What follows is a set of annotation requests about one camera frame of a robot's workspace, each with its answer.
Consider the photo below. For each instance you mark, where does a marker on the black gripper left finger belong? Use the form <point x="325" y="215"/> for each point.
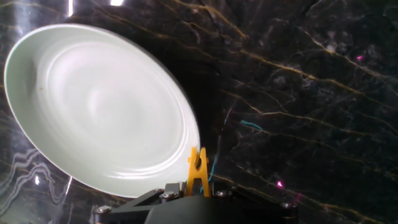
<point x="130" y="213"/>

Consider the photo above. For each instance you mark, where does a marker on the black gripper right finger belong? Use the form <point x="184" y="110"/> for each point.
<point x="273" y="214"/>

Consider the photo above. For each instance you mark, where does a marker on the yellow plastic clamp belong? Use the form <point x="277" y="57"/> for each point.
<point x="199" y="172"/>

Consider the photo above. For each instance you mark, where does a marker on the pale green round plate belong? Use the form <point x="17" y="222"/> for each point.
<point x="99" y="105"/>

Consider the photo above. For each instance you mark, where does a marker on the black marble pattern mat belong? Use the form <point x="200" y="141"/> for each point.
<point x="295" y="93"/>

